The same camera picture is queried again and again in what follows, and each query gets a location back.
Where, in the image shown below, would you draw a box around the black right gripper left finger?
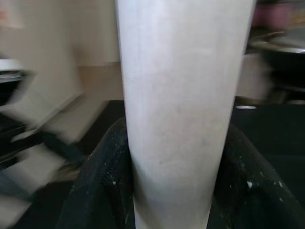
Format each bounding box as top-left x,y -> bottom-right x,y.
54,118 -> 135,229

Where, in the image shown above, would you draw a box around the white plastic table leg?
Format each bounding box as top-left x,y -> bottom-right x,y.
114,0 -> 257,229

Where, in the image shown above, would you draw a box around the black tablecloth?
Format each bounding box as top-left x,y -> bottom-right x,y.
23,100 -> 305,229

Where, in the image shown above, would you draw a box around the black round basin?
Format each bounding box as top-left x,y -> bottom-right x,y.
247,45 -> 305,101

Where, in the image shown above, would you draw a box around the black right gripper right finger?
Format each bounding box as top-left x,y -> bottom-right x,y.
207,123 -> 305,229

